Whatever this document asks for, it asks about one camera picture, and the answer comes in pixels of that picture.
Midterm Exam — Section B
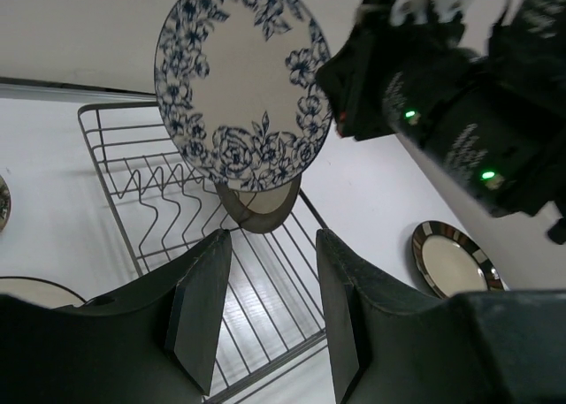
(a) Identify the light blue daisy plate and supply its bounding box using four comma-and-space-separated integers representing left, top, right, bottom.
0, 177, 11, 232

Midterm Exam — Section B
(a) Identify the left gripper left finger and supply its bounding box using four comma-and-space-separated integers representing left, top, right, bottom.
1, 229, 232, 403

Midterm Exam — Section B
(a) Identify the brown rim cream plate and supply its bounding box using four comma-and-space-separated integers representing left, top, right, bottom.
215, 175, 302, 234

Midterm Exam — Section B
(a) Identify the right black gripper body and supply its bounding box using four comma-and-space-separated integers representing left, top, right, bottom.
316, 0, 465, 141

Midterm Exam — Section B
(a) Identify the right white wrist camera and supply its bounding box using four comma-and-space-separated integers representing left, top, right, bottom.
389, 0, 473, 27

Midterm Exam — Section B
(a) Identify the blue floral white plate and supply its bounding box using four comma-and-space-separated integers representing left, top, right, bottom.
154, 0, 333, 192

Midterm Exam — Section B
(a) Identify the cream tree pattern plate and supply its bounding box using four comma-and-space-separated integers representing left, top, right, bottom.
1, 277, 86, 309

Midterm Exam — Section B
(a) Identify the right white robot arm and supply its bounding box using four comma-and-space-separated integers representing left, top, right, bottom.
316, 0, 565, 217

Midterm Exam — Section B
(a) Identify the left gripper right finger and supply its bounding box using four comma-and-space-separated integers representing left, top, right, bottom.
316, 229, 565, 403

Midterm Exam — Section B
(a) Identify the striped dark rim plate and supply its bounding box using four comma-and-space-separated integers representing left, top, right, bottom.
410, 220, 505, 299

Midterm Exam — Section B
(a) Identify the grey wire dish rack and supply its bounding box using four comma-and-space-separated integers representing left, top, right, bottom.
78, 102, 333, 403

